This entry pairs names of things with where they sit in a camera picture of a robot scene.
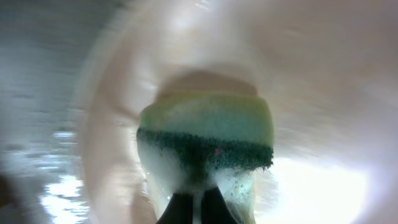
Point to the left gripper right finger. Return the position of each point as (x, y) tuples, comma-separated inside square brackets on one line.
[(214, 209)]

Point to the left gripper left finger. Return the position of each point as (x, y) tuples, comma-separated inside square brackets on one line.
[(178, 211)]

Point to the green yellow sponge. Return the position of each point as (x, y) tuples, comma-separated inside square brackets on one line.
[(191, 142)]

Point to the white plate with red stain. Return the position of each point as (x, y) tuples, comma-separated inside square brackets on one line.
[(327, 69)]

